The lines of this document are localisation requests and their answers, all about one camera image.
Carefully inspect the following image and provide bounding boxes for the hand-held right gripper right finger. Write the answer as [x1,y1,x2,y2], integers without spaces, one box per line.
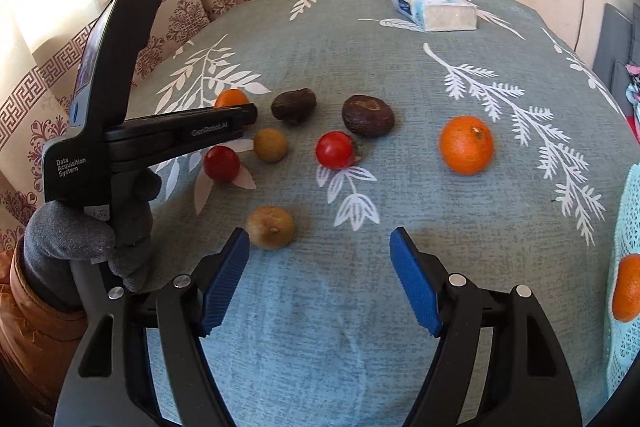
[390,227,583,427]

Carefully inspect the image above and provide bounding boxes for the red cherry tomato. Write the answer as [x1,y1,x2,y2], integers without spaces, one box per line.
[315,131,363,170]
[202,145,241,182]

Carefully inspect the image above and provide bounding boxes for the large brown passion fruit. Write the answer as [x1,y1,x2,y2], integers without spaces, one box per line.
[342,95,396,138]

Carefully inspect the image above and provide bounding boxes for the light blue plastic basket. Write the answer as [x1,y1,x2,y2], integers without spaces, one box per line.
[602,162,640,400]

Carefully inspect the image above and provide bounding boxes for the brown kiwi fruit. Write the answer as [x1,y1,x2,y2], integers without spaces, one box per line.
[246,206,295,251]

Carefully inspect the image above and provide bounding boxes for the small mandarin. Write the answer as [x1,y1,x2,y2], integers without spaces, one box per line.
[215,88,251,110]

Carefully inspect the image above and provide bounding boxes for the person's left forearm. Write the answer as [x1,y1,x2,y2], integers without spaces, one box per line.
[0,237,96,413]

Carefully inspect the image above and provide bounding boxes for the black power cable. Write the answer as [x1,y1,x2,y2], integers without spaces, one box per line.
[572,0,588,52]

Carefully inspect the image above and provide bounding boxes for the small yellow-brown longan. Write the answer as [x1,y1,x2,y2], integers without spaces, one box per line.
[253,128,289,164]

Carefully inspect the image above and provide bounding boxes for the large mandarin with stem mark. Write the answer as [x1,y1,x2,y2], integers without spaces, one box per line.
[439,115,495,176]

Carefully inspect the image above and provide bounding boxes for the dark brown avocado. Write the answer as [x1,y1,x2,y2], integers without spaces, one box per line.
[271,88,317,126]

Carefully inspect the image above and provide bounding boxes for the grey upholstered bed frame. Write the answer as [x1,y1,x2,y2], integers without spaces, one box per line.
[592,2,640,108]

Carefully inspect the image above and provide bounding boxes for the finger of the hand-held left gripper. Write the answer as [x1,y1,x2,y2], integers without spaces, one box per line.
[102,103,259,172]

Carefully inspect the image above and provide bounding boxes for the person's left hand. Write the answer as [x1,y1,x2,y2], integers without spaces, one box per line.
[22,166,162,312]

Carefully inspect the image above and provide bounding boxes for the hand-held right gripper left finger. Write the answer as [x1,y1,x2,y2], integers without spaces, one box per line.
[65,227,251,427]

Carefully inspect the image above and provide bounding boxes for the orange mandarin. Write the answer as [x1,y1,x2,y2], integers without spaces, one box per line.
[611,253,640,324]

